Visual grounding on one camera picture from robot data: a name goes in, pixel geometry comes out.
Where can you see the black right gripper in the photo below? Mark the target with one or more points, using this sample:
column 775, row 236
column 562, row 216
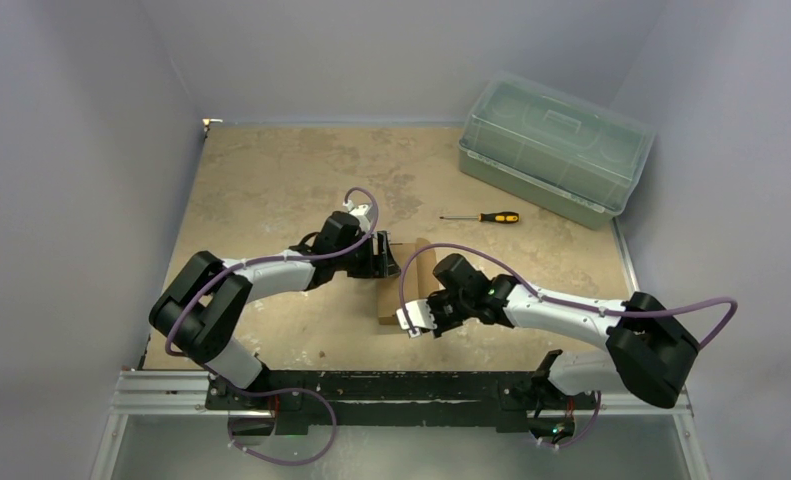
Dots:
column 432, row 312

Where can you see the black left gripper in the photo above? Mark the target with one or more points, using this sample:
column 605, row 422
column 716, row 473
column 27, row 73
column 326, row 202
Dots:
column 376, row 266

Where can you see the brown cardboard box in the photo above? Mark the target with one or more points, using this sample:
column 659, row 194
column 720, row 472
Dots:
column 418, row 279

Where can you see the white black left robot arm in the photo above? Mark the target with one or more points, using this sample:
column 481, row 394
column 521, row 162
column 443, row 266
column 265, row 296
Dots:
column 201, row 308

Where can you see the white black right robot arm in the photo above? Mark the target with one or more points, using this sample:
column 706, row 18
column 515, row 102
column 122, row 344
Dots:
column 638, row 348

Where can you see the clear plastic storage box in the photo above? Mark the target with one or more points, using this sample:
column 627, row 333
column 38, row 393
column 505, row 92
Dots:
column 564, row 154

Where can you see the yellow black screwdriver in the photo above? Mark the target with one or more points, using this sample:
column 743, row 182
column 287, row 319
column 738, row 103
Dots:
column 503, row 217

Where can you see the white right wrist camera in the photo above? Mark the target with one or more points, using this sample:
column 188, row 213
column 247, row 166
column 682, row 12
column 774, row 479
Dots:
column 415, row 318

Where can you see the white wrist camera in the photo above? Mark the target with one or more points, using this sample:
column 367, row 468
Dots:
column 415, row 318
column 366, row 214

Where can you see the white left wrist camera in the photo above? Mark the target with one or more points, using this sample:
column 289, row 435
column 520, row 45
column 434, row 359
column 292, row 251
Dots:
column 366, row 214

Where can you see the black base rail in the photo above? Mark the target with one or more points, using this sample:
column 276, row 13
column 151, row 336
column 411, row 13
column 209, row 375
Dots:
column 506, row 401

